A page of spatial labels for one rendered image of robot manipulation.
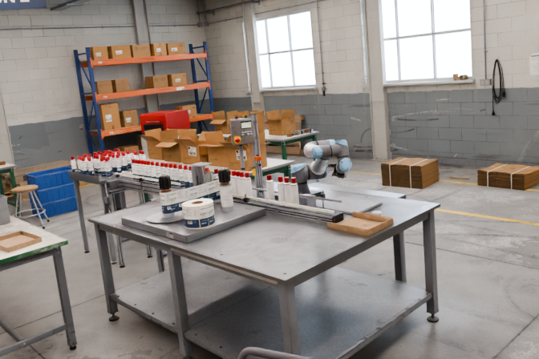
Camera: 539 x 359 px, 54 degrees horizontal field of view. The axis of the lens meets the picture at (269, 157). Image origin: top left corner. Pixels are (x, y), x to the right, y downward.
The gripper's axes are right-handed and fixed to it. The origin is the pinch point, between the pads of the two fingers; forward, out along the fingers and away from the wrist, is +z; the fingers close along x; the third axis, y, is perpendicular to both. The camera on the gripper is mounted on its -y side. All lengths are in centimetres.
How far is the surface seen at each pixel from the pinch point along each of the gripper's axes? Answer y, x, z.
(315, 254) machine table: 59, -10, -60
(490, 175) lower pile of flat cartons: -99, 247, 331
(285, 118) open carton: -135, -30, 437
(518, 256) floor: 18, 188, 113
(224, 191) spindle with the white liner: 31, -70, 16
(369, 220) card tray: 30.1, 24.4, -17.1
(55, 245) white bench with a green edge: 93, -171, 23
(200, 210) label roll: 48, -80, -13
